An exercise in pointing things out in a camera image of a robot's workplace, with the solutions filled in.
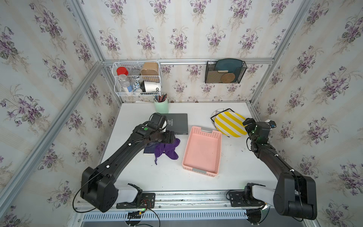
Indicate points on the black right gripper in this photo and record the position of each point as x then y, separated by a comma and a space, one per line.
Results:
253, 124

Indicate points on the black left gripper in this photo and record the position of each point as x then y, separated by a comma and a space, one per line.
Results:
169, 137

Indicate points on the purple microfibre cloth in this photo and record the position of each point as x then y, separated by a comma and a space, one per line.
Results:
168, 149

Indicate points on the yellow striped round plate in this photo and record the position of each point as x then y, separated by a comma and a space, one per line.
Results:
230, 124

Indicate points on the white plaid round plate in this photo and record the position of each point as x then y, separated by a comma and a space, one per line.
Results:
216, 112

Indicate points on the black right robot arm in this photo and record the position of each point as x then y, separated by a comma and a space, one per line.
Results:
295, 194

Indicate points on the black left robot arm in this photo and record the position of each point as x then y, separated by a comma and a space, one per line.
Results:
98, 184

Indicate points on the teal plate in holder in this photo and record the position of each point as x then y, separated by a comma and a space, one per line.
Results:
232, 66

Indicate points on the dark grey fashion book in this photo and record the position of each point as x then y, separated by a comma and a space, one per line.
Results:
178, 123

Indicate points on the navy blue book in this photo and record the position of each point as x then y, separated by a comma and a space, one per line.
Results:
150, 149

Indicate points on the mint green pencil cup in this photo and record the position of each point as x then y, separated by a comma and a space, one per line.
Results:
161, 103

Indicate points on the pink perforated plastic tray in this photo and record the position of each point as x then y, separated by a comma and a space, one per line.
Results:
203, 151

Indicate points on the round cork coaster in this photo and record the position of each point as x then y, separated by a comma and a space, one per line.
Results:
228, 78

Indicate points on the white cylindrical mug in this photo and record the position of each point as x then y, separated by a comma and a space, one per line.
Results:
150, 87

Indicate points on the clear plastic bottle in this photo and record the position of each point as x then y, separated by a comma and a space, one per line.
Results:
125, 83

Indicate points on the red lidded jar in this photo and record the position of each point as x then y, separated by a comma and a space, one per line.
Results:
122, 71

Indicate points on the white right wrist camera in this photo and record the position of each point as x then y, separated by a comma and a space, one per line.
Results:
271, 123

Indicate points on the black mesh wall holder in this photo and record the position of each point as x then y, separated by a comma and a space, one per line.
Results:
214, 77

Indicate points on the white wire wall basket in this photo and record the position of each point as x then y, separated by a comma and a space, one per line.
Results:
135, 78

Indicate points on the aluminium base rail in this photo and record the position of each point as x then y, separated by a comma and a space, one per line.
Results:
160, 207

